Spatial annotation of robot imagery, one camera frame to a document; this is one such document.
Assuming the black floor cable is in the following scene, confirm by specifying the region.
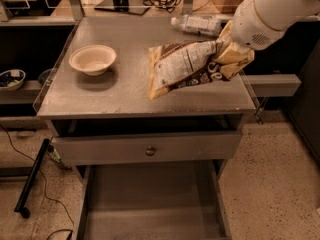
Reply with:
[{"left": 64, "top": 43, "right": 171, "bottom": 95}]
[{"left": 0, "top": 122, "right": 75, "bottom": 240}]

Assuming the bowl with dark items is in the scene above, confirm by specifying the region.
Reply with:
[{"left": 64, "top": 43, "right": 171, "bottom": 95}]
[{"left": 0, "top": 69, "right": 26, "bottom": 91}]

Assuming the grey middle drawer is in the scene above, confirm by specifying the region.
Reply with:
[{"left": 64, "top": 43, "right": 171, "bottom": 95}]
[{"left": 72, "top": 161, "right": 232, "bottom": 240}]

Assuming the cream paper bowl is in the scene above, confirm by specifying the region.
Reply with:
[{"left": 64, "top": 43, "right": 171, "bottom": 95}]
[{"left": 69, "top": 45, "right": 117, "bottom": 76}]

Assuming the round metal drawer knob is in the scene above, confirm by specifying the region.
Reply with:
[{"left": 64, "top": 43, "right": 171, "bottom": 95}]
[{"left": 145, "top": 146, "right": 156, "bottom": 156}]

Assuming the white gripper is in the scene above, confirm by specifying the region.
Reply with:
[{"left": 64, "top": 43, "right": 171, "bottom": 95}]
[{"left": 213, "top": 0, "right": 284, "bottom": 80}]

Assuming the black monitor stand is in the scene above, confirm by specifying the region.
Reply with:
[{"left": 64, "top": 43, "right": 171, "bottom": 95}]
[{"left": 94, "top": 0, "right": 150, "bottom": 16}]

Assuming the grey drawer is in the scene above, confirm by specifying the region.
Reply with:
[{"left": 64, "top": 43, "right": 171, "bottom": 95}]
[
  {"left": 72, "top": 161, "right": 232, "bottom": 240},
  {"left": 53, "top": 131, "right": 242, "bottom": 166}
]

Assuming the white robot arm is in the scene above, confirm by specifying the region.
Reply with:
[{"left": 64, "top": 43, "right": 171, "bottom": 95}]
[{"left": 212, "top": 0, "right": 320, "bottom": 80}]

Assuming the grey side shelf left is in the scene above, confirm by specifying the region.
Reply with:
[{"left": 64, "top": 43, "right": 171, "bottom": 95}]
[{"left": 0, "top": 80, "right": 42, "bottom": 105}]

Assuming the grey side shelf right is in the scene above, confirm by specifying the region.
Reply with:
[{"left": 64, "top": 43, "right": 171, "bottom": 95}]
[{"left": 242, "top": 74, "right": 301, "bottom": 97}]

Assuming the grey top drawer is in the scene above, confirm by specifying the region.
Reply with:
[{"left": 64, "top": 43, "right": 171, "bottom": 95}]
[{"left": 53, "top": 131, "right": 242, "bottom": 166}]

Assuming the black bar on floor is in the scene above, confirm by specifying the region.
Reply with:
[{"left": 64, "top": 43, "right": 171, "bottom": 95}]
[{"left": 14, "top": 139, "right": 50, "bottom": 219}]

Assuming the brown chip bag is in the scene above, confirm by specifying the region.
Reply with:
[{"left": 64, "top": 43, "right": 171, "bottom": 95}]
[{"left": 148, "top": 40, "right": 223, "bottom": 100}]

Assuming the clear plastic water bottle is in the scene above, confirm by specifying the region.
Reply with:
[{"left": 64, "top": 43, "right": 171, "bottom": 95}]
[{"left": 171, "top": 15, "right": 221, "bottom": 37}]

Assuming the grey drawer cabinet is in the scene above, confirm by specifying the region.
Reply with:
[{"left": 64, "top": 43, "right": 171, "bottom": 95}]
[{"left": 33, "top": 16, "right": 261, "bottom": 240}]

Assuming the grey side shelf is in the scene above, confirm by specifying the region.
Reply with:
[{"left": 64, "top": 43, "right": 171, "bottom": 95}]
[
  {"left": 242, "top": 74, "right": 301, "bottom": 97},
  {"left": 0, "top": 80, "right": 42, "bottom": 105}
]

